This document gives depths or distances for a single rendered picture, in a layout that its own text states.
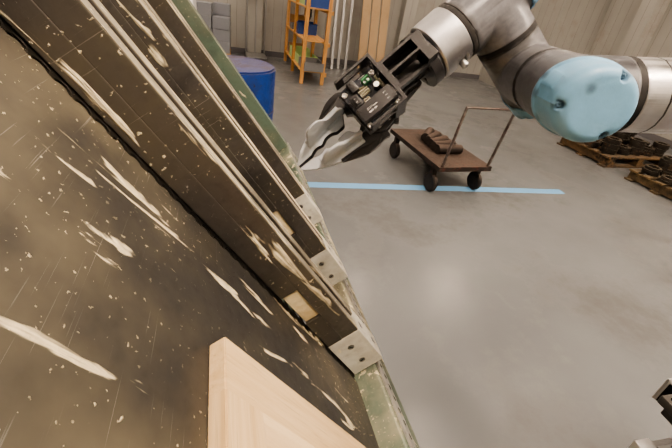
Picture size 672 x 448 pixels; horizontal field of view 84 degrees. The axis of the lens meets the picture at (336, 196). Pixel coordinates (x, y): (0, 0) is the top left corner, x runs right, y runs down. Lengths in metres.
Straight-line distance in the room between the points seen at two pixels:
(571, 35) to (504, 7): 9.43
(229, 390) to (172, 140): 0.29
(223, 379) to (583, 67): 0.43
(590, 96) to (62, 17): 0.51
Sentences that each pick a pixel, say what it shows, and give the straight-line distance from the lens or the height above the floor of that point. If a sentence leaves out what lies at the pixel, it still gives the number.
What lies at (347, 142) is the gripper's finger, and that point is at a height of 1.44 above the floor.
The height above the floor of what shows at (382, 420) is 0.89.
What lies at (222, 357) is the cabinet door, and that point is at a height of 1.28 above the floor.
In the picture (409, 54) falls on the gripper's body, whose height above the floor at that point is 1.55.
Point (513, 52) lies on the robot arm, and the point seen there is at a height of 1.56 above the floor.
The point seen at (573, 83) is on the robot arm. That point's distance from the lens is 0.41.
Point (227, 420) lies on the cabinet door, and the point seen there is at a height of 1.28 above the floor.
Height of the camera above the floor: 1.60
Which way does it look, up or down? 29 degrees down
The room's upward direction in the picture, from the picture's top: 9 degrees clockwise
